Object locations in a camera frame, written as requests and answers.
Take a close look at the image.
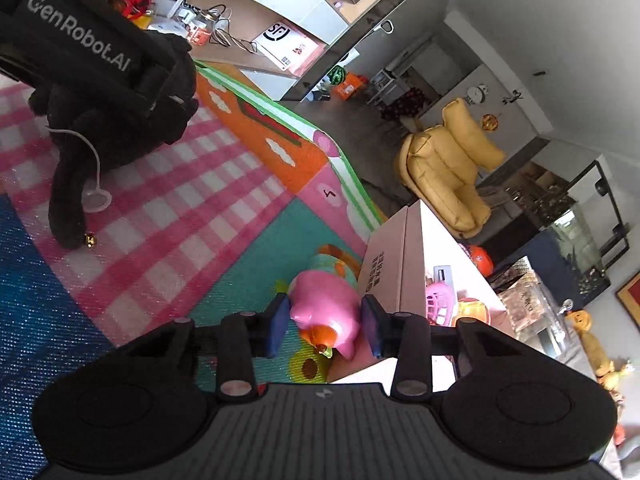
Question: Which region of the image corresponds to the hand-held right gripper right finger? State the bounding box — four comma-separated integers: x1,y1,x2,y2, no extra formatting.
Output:
360,295,524,403

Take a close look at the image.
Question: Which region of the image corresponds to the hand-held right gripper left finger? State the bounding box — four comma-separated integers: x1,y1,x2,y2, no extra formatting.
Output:
120,293,291,404

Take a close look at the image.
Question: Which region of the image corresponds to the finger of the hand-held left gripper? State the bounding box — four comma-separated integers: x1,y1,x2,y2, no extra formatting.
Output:
150,67,200,117

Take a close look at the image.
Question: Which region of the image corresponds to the pink plastic animal toy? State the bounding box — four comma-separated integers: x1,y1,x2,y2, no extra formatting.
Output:
290,270,364,361

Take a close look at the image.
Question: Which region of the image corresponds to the pink plastic basket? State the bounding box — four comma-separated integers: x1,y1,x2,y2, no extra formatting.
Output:
425,282,459,327

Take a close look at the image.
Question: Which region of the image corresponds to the pink cardboard box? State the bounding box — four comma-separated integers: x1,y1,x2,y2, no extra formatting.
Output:
327,200,517,397

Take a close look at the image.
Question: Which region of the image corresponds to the clear bread packet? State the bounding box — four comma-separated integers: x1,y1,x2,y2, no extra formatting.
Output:
452,297,497,329

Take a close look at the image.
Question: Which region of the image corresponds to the black plush toy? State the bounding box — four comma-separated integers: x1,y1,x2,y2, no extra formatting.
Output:
27,30,201,252

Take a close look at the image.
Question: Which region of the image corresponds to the red yellow toy bag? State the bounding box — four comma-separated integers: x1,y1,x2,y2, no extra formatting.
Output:
107,0,154,29

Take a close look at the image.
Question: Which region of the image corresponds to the white flat box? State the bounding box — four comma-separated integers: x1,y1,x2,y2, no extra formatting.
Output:
150,14,186,32

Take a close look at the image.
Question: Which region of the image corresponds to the small jar red label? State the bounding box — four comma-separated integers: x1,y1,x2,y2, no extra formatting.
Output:
187,10,221,44

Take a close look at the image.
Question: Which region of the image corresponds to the teal orange striped toy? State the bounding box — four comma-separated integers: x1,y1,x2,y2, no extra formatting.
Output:
307,244,362,282

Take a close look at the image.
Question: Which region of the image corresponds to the colourful play mat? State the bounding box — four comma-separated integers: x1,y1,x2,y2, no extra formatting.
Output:
0,59,389,480

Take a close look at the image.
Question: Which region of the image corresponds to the white pink courier envelope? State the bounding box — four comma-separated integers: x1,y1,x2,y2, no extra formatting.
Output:
255,20,327,74

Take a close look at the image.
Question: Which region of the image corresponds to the orange round toy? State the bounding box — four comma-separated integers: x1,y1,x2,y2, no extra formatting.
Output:
467,245,494,277

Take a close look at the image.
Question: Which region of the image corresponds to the yellow leather armchair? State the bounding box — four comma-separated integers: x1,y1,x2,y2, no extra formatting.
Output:
395,97,507,237

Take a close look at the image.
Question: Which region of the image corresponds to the glass jar with lid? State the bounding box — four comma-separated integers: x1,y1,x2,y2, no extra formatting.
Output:
500,280,577,357

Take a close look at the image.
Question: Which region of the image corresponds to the orange cardboard box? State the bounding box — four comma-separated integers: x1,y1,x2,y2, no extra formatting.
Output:
335,72,369,99

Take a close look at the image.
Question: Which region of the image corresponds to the glass fish tank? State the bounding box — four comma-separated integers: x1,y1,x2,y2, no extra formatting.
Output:
500,160,632,292

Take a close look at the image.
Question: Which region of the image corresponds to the red dotted black cloth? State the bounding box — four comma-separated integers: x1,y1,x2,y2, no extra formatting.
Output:
382,87,426,121

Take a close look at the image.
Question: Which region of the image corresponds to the red framed picture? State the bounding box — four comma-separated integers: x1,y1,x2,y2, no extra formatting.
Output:
615,270,640,317

